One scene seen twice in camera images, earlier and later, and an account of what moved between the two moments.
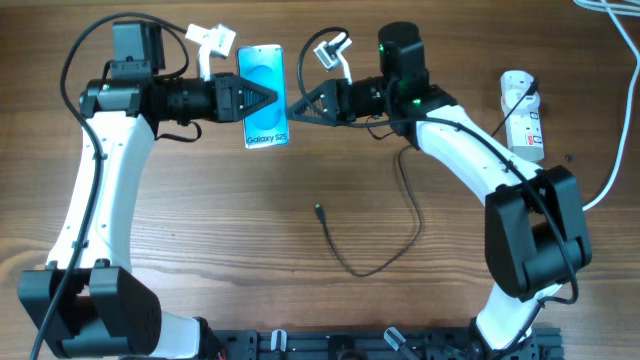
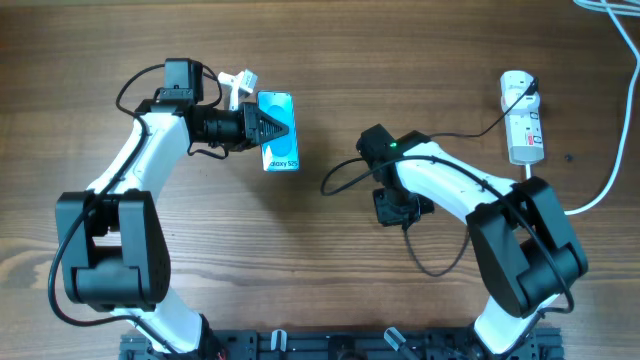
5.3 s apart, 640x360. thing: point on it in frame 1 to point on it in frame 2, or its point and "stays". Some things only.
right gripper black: x=329 y=92 to x=388 y=217
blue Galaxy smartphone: x=263 y=66 to x=281 y=153
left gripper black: x=226 y=108 to x=249 y=116
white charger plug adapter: x=514 y=85 stays
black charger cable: x=414 y=240 to x=480 y=135
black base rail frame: x=543 y=344 stays
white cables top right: x=619 y=7 stays
